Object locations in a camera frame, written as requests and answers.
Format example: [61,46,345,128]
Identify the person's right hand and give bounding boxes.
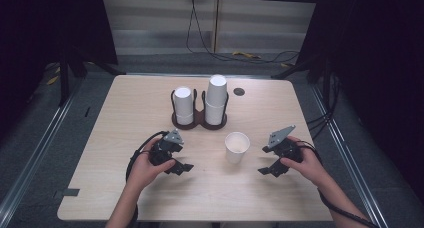
[279,135,330,189]

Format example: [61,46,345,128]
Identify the black metal stand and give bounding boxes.
[270,52,335,86]
[57,42,127,106]

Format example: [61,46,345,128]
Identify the dark wooden cup holder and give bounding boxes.
[170,88,230,131]

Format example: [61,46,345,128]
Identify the single white paper cup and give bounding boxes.
[224,131,251,165]

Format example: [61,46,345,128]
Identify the black curtain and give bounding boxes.
[0,0,118,142]
[295,0,424,202]

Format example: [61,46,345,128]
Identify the black hanging wall cable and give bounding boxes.
[185,0,301,64]

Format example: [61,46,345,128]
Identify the bundle of black floor cables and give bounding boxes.
[305,72,342,141]

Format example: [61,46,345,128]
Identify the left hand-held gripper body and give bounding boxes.
[148,128,185,167]

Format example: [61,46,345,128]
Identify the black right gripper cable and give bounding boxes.
[298,140,381,228]

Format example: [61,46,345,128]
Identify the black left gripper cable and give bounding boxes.
[125,130,169,228]

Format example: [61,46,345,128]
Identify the aluminium floor rail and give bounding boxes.
[0,84,81,220]
[309,83,389,228]

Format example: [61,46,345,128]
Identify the stack of white paper cups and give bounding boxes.
[204,74,229,126]
[173,86,195,126]

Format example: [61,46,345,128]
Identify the person's left hand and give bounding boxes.
[126,137,177,191]

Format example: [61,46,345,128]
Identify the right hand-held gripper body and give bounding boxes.
[267,124,304,163]

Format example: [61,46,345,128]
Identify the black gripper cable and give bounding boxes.
[125,130,169,228]
[298,140,381,228]

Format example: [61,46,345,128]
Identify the grey tape tab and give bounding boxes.
[54,188,81,199]

